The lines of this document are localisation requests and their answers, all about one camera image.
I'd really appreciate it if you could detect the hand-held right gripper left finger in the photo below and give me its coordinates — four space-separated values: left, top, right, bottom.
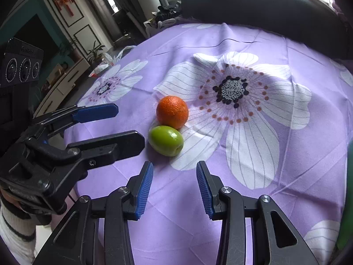
33 161 154 265

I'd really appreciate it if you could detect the dark smooth sofa armrest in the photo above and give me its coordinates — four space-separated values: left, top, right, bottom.
180 0 348 61

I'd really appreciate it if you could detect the white plastic bag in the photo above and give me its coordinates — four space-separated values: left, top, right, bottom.
88 45 136 78

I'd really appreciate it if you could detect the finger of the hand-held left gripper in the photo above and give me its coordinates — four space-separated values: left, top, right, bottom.
67 130 145 169
33 103 119 133

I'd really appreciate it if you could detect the white cylinder lamp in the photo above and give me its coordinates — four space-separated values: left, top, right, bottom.
136 0 158 13

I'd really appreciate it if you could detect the person's left forearm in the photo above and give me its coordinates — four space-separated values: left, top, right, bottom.
0 199 37 265

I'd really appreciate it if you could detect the dark cloth pile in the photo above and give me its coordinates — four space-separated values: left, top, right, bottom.
157 3 183 23

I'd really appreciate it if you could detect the purple floral cloth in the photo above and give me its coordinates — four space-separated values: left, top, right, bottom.
63 22 353 265

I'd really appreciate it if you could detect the white low cabinet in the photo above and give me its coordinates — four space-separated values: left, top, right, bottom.
34 58 91 116

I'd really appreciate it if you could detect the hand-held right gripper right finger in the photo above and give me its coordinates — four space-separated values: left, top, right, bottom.
196 161 320 265

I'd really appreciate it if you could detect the orange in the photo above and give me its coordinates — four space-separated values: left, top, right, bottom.
156 95 189 130

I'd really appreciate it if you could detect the green apple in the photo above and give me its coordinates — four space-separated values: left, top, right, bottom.
148 125 184 157

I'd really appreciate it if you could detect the potted green plant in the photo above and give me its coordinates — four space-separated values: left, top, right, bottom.
87 41 106 64

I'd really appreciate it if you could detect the green plastic bowl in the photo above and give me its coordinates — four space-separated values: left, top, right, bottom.
335 139 353 252

